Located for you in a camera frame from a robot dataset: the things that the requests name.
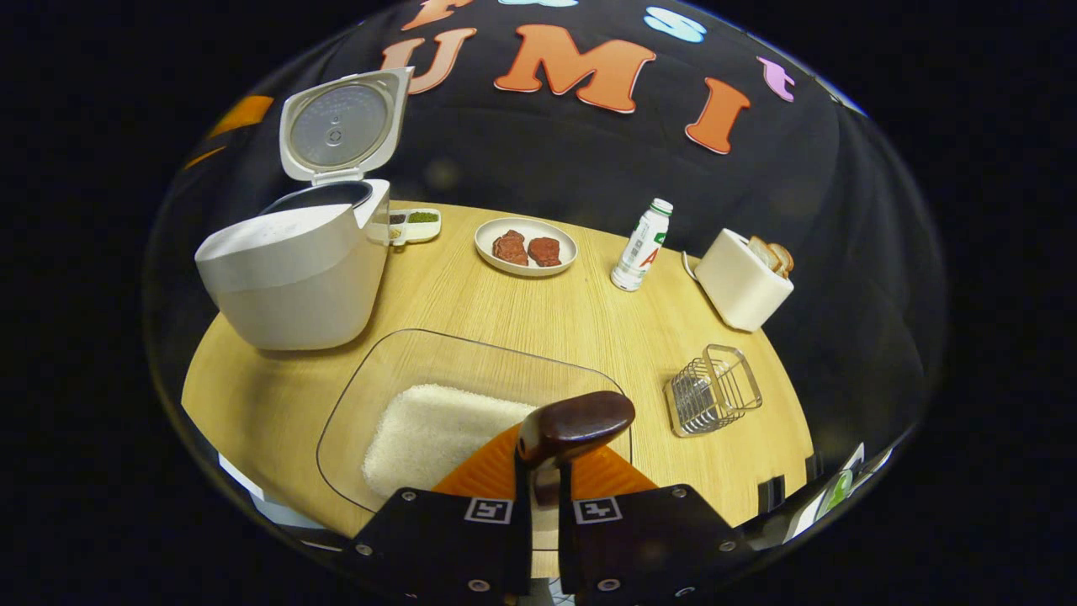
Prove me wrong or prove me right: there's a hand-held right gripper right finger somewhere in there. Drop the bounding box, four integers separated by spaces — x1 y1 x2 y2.
560 446 758 603

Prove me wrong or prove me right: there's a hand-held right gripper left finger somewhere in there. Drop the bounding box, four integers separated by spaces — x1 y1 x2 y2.
341 421 535 603

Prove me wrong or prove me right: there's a dark wooden spoon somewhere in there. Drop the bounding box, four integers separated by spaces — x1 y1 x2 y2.
516 391 637 511

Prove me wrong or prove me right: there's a heap of white rice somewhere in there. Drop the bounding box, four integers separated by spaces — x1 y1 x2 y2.
362 384 539 502

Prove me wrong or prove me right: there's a white rice cooker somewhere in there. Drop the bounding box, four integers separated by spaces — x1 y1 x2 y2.
195 67 415 352

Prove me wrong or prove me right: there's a metal wire chopstick holder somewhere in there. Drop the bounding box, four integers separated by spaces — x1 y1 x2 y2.
665 344 764 439

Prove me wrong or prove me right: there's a white compartment seasoning dish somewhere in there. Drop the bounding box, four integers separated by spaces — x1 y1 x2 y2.
389 208 443 247

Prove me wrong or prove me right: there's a clear glass tray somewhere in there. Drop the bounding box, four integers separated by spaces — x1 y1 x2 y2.
316 328 634 516

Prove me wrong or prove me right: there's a white oval plate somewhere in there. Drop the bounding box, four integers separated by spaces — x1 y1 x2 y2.
475 217 580 279

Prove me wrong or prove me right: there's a white printed paper sheet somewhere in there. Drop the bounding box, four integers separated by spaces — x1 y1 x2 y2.
787 442 894 541

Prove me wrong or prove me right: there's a white box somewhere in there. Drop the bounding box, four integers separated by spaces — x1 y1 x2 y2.
219 454 305 531

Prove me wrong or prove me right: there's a white drink bottle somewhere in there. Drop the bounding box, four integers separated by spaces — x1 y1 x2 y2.
611 199 674 293

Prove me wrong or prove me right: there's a cream toaster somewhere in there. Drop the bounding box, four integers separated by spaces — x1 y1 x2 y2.
692 228 795 333

